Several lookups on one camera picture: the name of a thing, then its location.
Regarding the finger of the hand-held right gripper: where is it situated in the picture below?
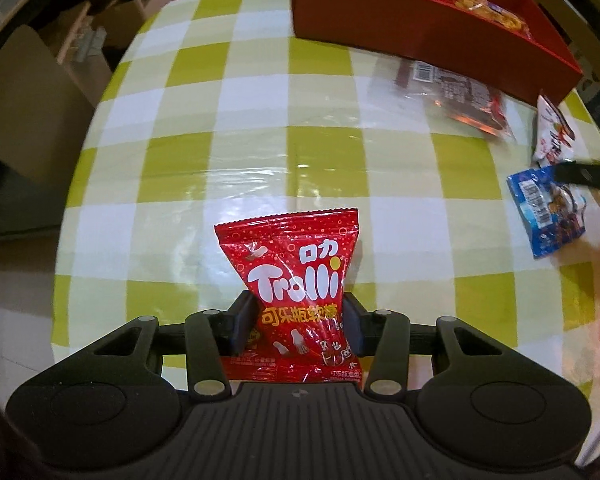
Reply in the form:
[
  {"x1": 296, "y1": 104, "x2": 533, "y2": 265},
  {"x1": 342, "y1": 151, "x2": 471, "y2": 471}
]
[{"x1": 552, "y1": 159, "x2": 600, "y2": 192}]

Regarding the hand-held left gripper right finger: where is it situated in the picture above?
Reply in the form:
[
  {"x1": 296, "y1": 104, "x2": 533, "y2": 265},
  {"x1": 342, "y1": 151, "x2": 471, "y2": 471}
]
[{"x1": 342, "y1": 290, "x2": 536, "y2": 401}]

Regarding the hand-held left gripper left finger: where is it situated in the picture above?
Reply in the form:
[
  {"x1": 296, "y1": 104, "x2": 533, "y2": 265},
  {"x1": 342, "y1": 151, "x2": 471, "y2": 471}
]
[{"x1": 65, "y1": 290, "x2": 261, "y2": 402}]

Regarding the blue snack packet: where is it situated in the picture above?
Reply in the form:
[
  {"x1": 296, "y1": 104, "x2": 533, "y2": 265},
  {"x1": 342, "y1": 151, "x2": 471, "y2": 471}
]
[{"x1": 506, "y1": 165, "x2": 589, "y2": 260}]

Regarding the red gummy candy packet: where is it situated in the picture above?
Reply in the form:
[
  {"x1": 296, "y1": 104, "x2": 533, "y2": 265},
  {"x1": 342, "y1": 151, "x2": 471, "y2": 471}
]
[{"x1": 214, "y1": 207, "x2": 366, "y2": 384}]

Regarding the red long snack packet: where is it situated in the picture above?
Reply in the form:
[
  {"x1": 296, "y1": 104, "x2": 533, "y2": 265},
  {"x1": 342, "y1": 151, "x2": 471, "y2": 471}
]
[{"x1": 445, "y1": 0, "x2": 534, "y2": 41}]

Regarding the red cardboard box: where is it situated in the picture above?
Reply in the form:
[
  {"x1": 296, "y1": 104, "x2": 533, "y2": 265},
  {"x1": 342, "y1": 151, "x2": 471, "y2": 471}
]
[{"x1": 290, "y1": 0, "x2": 584, "y2": 104}]

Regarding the white red small snack packet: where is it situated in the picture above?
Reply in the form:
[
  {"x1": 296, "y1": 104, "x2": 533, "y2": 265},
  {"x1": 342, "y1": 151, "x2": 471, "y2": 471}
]
[{"x1": 532, "y1": 92, "x2": 579, "y2": 166}]

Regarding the clear packet of dark snack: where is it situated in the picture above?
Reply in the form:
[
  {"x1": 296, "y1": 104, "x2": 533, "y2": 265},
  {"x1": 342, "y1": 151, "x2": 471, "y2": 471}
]
[{"x1": 370, "y1": 55, "x2": 517, "y2": 144}]

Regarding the brown flat board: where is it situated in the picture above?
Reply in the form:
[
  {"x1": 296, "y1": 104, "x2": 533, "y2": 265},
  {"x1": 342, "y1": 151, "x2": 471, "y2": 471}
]
[{"x1": 0, "y1": 25, "x2": 99, "y2": 184}]

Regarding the grey plastic part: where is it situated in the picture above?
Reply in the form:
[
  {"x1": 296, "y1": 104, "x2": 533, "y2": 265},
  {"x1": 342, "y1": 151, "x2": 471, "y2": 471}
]
[{"x1": 77, "y1": 25, "x2": 106, "y2": 62}]

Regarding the cardboard box with grey part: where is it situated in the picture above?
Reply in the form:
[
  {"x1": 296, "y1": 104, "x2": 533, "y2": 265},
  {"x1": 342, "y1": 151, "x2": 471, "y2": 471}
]
[{"x1": 55, "y1": 0, "x2": 147, "y2": 81}]

